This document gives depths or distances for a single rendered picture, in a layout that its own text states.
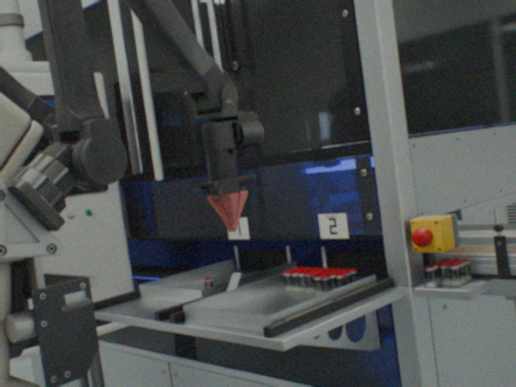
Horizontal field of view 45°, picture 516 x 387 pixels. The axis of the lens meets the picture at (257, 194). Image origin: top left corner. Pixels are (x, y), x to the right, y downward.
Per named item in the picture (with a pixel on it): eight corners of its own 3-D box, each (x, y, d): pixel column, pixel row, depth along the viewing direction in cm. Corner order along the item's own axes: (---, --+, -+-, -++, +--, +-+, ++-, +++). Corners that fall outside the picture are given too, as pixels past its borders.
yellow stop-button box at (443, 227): (430, 246, 140) (426, 214, 139) (460, 246, 135) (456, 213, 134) (411, 253, 135) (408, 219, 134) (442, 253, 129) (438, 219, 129)
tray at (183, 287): (234, 269, 190) (233, 259, 190) (298, 272, 172) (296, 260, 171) (140, 297, 166) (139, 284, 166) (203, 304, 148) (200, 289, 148)
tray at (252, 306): (291, 284, 158) (289, 270, 157) (377, 289, 139) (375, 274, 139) (185, 321, 134) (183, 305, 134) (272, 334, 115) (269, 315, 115)
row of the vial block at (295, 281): (289, 289, 151) (287, 270, 151) (349, 293, 138) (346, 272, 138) (283, 291, 150) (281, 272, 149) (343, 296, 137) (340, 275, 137)
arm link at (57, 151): (28, 166, 93) (47, 165, 89) (72, 121, 98) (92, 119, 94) (67, 209, 97) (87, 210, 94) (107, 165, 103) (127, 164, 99)
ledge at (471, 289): (445, 281, 146) (444, 273, 146) (499, 284, 137) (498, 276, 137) (414, 296, 137) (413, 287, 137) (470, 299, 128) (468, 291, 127)
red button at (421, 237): (420, 244, 134) (418, 226, 134) (437, 244, 131) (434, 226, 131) (411, 248, 132) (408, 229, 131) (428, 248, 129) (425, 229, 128)
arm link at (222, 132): (193, 122, 117) (215, 117, 113) (219, 120, 122) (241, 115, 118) (200, 158, 117) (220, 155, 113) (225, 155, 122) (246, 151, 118)
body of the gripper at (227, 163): (257, 183, 119) (251, 145, 118) (217, 192, 112) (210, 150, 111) (234, 186, 123) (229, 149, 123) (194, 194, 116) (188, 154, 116)
